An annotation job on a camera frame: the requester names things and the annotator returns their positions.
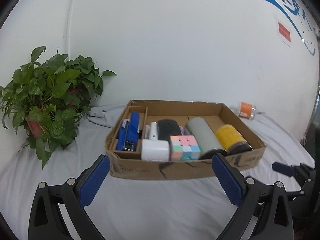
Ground yellow label jar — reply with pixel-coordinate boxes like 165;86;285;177
215;125;253;155

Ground silver metal can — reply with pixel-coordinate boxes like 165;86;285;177
186;117;227;159

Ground blue stapler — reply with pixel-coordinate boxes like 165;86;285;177
116;112;140;152

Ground white handheld fan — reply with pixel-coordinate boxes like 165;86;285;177
141;122;170;161

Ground pastel rubik's cube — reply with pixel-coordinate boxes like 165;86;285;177
170;135;201;161

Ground colourful board game box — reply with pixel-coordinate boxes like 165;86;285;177
144;125;191;139

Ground black computer mouse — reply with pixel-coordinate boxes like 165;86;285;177
157;119;182;141

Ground orange label glass jar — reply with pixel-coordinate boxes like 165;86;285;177
238;102;257;120

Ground green potted plant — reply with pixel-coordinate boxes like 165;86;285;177
1;46;116;166

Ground red wall notice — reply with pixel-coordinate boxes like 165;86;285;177
275;17;292;48

